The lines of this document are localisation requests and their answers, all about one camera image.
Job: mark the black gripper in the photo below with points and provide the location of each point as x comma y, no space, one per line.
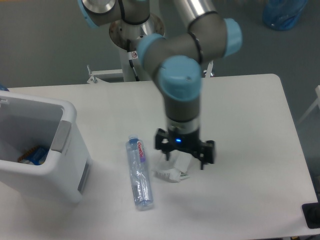
187,143

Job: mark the white lidded trash can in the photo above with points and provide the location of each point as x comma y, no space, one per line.
27,121

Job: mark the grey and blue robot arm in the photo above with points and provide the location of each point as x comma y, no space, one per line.
173,64

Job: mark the blue object behind trash can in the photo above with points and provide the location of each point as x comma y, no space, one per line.
3,88

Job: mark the crumpled white paper wrapper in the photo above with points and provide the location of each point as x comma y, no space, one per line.
175,169

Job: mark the crushed clear plastic bottle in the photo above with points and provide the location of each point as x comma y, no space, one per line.
139,173

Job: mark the white furniture leg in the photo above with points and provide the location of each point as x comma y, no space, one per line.
313,106

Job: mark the black device at table edge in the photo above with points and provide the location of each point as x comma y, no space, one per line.
311,212

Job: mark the blue snack packet in bin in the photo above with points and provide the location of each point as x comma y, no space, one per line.
35,156

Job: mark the blue plastic bag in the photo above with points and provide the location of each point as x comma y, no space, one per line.
283,15

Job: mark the white pedestal base frame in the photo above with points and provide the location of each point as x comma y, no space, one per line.
117,76

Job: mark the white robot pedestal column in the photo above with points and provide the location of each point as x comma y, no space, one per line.
126,38

